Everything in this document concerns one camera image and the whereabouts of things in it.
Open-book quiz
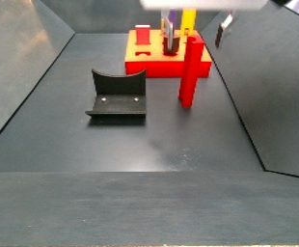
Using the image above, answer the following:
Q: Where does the red wooden shape board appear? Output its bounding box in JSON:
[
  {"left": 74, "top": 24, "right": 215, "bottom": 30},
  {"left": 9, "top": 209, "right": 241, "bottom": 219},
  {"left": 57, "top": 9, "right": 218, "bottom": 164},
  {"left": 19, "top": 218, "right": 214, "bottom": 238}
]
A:
[{"left": 125, "top": 29, "right": 213, "bottom": 79}]

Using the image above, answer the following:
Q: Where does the black curved holder stand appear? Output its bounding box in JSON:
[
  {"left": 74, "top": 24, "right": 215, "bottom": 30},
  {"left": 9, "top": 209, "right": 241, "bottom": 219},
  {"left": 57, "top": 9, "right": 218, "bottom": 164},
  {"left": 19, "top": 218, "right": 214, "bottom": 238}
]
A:
[{"left": 86, "top": 69, "right": 147, "bottom": 117}]

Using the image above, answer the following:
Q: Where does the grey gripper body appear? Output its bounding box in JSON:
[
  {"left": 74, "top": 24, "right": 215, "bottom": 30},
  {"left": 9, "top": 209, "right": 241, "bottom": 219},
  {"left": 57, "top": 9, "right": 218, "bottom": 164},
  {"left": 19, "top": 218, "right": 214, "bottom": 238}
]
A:
[{"left": 139, "top": 0, "right": 269, "bottom": 11}]

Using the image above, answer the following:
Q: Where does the dark brown cylinder peg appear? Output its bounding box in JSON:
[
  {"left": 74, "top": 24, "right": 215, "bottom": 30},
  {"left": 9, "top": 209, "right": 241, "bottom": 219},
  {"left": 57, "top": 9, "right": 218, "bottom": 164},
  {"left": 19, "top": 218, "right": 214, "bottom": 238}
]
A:
[{"left": 163, "top": 36, "right": 181, "bottom": 55}]

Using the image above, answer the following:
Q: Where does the tall yellow block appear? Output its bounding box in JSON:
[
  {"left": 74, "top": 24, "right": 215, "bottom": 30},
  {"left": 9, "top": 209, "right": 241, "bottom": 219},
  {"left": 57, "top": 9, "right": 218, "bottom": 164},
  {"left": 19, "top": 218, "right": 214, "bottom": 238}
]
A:
[{"left": 181, "top": 9, "right": 197, "bottom": 36}]

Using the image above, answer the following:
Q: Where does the short red rectangular block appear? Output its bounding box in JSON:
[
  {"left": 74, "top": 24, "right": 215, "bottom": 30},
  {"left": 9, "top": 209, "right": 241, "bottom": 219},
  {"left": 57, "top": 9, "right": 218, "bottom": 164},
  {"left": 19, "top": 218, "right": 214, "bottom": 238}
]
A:
[{"left": 135, "top": 25, "right": 151, "bottom": 45}]

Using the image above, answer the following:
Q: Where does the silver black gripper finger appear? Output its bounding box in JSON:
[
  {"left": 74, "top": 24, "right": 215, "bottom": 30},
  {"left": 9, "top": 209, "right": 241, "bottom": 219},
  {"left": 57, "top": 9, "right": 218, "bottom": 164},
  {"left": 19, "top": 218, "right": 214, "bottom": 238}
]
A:
[
  {"left": 215, "top": 12, "right": 236, "bottom": 48},
  {"left": 162, "top": 10, "right": 174, "bottom": 41}
]

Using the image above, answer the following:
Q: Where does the purple cylinder peg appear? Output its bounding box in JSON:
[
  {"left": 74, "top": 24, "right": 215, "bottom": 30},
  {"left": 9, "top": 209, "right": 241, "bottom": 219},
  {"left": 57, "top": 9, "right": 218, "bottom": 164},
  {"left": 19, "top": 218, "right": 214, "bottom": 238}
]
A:
[{"left": 169, "top": 9, "right": 177, "bottom": 31}]

